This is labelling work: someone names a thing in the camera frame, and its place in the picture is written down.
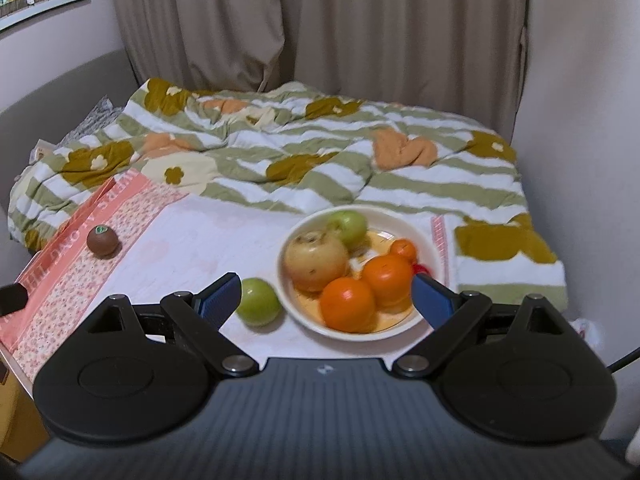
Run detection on red cherry tomato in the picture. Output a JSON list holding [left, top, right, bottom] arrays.
[[412, 263, 432, 276]]

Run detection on green apple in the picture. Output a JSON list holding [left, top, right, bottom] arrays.
[[235, 278, 282, 327], [326, 210, 369, 252]]

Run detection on small mandarin orange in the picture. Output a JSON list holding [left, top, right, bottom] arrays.
[[388, 238, 419, 264]]

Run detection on brown kiwi with sticker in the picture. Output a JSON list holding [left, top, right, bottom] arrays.
[[86, 224, 120, 258]]

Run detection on large yellow-red apple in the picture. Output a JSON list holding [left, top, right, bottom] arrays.
[[283, 230, 349, 292]]

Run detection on pink floral table cloth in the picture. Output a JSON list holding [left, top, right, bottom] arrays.
[[0, 168, 452, 386]]

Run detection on cream bowl with cartoon print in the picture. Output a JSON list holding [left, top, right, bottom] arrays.
[[274, 205, 450, 342]]

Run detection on white plastic bag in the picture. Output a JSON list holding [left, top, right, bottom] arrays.
[[570, 318, 603, 353]]

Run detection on small box on sofa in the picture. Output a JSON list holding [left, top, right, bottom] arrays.
[[28, 139, 58, 165]]

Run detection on grey sofa backrest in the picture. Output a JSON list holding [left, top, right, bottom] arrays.
[[0, 50, 139, 209]]

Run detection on green striped floral blanket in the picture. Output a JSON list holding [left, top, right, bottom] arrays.
[[8, 78, 568, 310]]

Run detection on grey patterned pillow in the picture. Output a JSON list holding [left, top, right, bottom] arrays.
[[56, 96, 122, 148]]

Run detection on beige curtain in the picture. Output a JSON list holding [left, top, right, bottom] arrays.
[[114, 0, 527, 138]]

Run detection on black cable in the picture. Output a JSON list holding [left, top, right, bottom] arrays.
[[605, 346, 640, 375]]

